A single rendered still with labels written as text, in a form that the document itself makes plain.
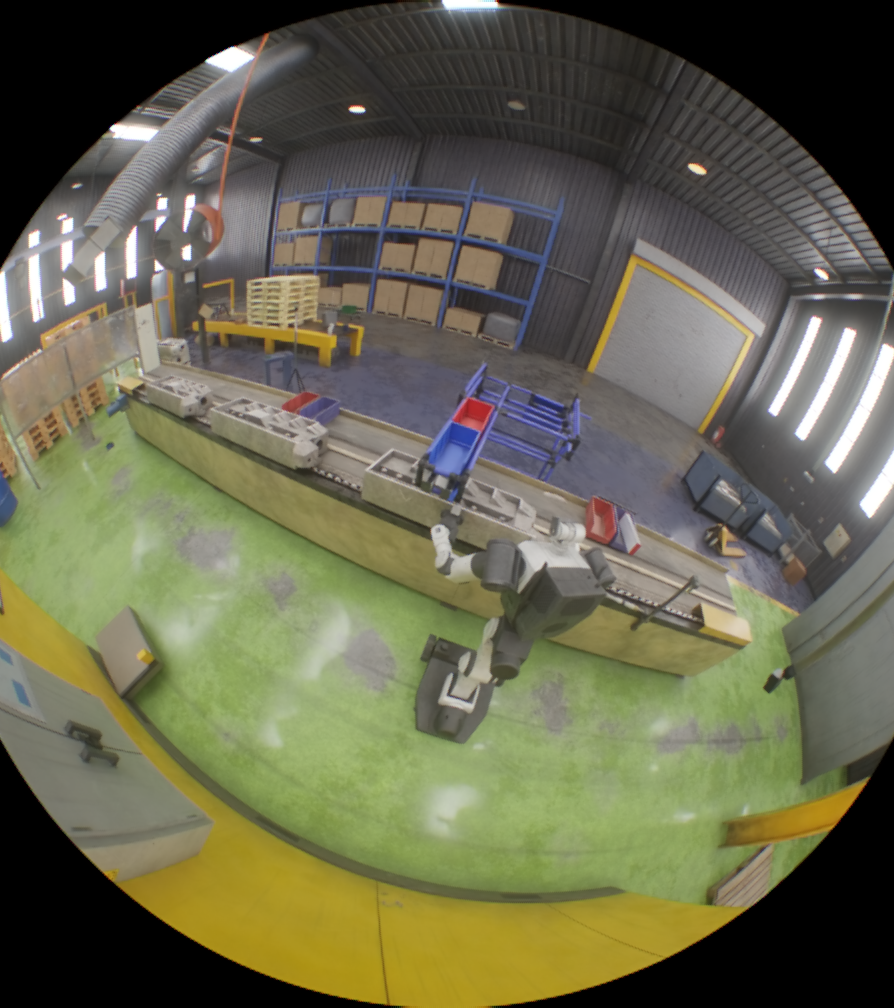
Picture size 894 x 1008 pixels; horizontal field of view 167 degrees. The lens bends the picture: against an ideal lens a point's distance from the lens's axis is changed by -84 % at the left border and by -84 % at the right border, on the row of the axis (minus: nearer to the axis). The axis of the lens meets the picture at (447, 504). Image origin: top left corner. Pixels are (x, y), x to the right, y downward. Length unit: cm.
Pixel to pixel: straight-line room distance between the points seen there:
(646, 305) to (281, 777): 1286
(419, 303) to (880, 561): 1283
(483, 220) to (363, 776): 1134
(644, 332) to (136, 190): 1370
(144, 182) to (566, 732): 902
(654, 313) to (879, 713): 1171
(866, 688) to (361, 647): 634
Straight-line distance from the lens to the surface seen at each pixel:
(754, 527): 725
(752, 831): 402
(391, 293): 1139
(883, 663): 592
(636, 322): 1184
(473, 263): 1039
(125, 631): 271
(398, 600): 236
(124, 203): 706
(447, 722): 179
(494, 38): 984
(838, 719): 603
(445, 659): 203
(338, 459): 222
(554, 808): 246
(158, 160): 746
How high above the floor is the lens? 210
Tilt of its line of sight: 43 degrees down
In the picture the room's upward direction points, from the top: 16 degrees clockwise
